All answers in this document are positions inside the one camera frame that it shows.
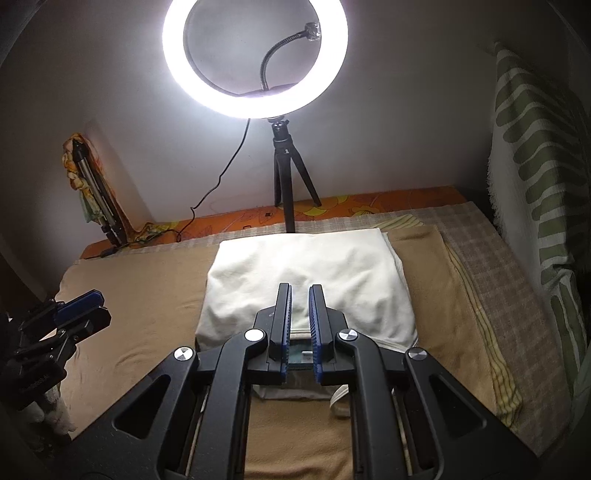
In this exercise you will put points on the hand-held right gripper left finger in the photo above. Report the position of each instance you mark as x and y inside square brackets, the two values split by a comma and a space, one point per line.
[286, 323]

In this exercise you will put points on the person's left forearm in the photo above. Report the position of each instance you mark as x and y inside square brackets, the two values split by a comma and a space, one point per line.
[53, 415]

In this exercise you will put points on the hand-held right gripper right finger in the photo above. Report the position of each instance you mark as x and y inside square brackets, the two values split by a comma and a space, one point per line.
[316, 323]

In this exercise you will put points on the white tank top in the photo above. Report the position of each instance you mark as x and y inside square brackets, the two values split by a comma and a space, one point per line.
[300, 258]

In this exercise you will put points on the tan blanket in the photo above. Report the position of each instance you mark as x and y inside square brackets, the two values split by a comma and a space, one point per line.
[152, 286]

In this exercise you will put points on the folded silver tripod stand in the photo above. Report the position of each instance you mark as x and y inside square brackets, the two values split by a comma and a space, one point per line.
[94, 189]

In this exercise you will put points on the orange patterned bed sheet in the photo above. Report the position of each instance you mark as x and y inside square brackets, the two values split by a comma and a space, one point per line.
[369, 207]

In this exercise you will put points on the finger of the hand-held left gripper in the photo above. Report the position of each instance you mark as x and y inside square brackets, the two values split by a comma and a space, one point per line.
[92, 323]
[78, 302]

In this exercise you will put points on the small black tripod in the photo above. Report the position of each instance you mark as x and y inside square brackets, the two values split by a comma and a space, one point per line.
[282, 157]

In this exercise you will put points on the beige checked blanket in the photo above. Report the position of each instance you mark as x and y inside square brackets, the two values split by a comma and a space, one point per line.
[498, 277]

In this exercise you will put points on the green white striped pillow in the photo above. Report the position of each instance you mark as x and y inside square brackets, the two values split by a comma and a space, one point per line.
[531, 138]

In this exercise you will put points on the orange green patterned scarf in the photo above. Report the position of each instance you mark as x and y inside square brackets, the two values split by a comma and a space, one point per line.
[74, 170]

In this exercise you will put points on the black gooseneck phone holder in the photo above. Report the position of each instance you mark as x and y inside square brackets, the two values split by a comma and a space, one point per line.
[272, 50]

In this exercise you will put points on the yellow striped sheet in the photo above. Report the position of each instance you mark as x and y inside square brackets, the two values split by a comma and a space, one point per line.
[489, 350]

